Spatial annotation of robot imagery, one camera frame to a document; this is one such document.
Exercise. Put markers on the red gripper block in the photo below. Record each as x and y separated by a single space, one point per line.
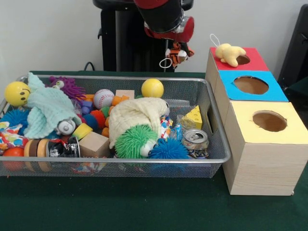
187 33

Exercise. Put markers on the tiger plush toy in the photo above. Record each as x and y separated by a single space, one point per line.
176 57

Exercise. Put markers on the yellow duck plush toy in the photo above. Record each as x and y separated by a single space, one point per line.
231 55

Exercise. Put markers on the cream cloth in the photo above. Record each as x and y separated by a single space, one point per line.
134 113

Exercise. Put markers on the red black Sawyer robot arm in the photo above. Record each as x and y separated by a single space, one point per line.
163 14

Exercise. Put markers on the silver mesh bin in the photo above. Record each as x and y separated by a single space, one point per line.
192 168

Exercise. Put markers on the wooden box with three holes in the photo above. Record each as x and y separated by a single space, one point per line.
264 156

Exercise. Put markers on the plain yellow foam ball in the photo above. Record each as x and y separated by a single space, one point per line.
152 88

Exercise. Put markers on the white baseball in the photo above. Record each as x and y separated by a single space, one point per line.
103 98

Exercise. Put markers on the crushed silver can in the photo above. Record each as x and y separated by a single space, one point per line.
195 142

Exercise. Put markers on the blue spiky rubber ball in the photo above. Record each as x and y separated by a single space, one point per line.
168 150

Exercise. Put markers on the green spiky rubber ball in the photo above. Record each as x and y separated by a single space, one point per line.
131 143

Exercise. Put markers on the black chair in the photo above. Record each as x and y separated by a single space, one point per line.
294 48

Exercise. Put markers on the purple spiky toy with eyes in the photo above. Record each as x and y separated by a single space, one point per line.
69 87

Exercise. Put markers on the dark green table cloth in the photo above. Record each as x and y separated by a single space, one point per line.
298 89
120 207

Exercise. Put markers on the light blue cloth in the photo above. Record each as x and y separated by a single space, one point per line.
45 110

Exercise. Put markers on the crushed black can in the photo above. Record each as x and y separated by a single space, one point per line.
62 148

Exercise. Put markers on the yellow plastic ball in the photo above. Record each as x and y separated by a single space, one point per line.
15 93

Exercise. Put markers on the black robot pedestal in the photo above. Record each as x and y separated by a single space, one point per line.
125 43

